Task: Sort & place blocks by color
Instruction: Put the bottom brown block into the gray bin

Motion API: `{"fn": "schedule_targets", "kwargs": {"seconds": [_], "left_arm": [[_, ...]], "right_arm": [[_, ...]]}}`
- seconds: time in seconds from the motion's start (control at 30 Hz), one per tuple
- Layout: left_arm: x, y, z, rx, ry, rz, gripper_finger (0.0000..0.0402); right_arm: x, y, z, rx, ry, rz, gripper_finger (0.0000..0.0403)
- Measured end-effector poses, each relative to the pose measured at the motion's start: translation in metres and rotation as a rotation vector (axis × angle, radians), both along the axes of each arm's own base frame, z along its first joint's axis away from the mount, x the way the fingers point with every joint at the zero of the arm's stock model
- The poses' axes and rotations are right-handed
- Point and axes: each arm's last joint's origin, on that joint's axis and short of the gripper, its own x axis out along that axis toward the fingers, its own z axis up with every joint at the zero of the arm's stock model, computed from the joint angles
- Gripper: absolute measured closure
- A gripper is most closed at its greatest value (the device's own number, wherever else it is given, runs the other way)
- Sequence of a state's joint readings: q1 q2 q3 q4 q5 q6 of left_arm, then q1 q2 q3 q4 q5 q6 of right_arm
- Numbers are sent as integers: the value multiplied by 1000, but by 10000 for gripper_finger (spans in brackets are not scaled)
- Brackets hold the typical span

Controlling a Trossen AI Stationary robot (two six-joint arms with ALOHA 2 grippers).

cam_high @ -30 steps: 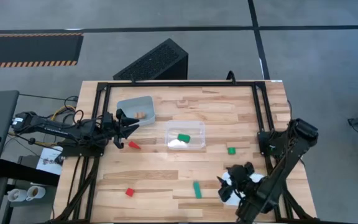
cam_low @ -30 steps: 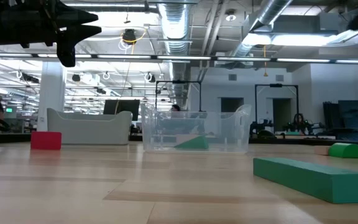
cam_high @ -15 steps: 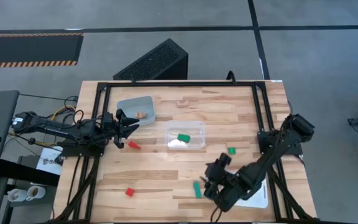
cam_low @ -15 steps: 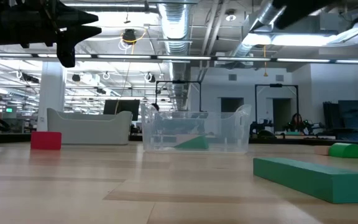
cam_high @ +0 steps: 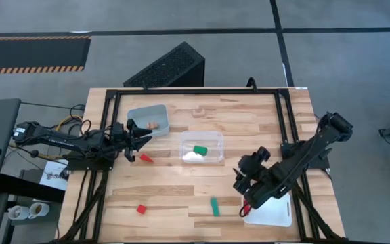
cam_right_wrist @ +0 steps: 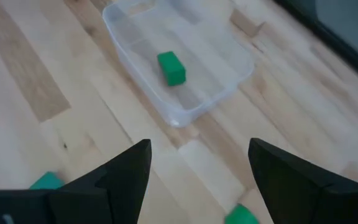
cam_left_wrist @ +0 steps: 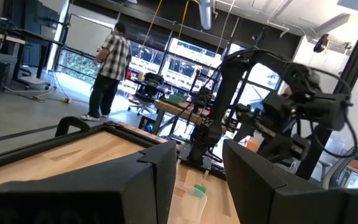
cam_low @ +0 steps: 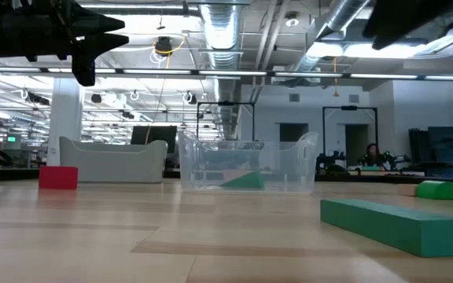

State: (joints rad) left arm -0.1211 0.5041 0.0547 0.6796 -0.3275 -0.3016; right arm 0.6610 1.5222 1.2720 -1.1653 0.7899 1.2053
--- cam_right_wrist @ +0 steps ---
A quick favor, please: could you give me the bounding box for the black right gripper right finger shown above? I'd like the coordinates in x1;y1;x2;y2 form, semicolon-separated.
248;138;358;224

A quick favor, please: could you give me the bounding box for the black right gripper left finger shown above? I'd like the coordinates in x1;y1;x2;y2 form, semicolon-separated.
0;139;152;224

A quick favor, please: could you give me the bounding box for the small green block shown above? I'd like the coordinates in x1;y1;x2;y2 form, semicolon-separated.
224;203;260;224

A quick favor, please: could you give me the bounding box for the green cuboid block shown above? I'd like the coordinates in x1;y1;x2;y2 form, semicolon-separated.
157;51;187;87

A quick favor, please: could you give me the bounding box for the long teal green block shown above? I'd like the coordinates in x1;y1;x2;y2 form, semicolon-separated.
29;170;65;190

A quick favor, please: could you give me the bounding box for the clear plastic bin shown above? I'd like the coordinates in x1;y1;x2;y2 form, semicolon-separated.
102;0;256;128

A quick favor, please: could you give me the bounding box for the black aluminium rig frame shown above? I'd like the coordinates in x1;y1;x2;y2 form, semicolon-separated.
273;0;358;88

